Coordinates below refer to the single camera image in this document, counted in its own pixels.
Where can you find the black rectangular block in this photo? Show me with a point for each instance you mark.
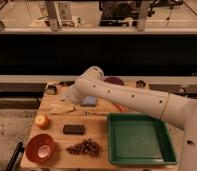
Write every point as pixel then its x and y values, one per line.
pixel 74 129

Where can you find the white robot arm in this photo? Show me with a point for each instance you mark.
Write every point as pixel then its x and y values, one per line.
pixel 176 110

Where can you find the black handled tool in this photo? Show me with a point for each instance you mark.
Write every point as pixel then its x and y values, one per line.
pixel 65 83

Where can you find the black object at table edge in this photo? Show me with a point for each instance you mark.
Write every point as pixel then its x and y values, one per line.
pixel 18 150

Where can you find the metal fork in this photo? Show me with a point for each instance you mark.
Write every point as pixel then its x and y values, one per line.
pixel 95 113

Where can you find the orange bowl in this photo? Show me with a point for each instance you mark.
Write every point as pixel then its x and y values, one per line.
pixel 35 143

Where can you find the yellow banana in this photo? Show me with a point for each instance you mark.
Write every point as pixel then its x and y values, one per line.
pixel 61 110

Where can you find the orange apple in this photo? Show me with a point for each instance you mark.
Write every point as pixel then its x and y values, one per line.
pixel 42 121

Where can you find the purple bowl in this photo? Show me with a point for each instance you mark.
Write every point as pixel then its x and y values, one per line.
pixel 114 80

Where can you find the dark metal cup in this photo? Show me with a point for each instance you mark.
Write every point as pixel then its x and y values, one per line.
pixel 140 84

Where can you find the green plastic tray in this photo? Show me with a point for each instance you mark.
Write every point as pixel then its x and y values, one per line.
pixel 139 140

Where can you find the orange carrot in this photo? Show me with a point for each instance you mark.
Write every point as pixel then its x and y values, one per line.
pixel 120 108

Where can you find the bunch of dark grapes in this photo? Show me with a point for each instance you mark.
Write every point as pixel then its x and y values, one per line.
pixel 85 147

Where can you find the grey-blue cloth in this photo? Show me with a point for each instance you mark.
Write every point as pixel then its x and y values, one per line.
pixel 64 96

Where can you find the blue sponge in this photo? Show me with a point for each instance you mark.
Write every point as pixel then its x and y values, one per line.
pixel 89 102

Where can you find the black chair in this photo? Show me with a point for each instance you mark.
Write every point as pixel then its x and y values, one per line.
pixel 115 13

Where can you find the small white cup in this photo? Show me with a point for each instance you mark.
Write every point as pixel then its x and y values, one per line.
pixel 43 151

